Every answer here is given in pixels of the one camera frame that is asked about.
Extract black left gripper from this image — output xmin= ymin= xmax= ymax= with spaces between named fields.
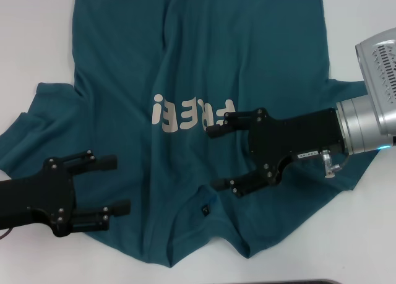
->
xmin=0 ymin=150 xmax=132 ymax=238

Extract teal t-shirt with white print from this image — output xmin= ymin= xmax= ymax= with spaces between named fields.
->
xmin=0 ymin=0 xmax=377 ymax=260

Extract silver cable connector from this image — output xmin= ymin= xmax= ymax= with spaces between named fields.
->
xmin=319 ymin=148 xmax=352 ymax=179

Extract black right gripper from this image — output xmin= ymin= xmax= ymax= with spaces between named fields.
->
xmin=206 ymin=108 xmax=349 ymax=199

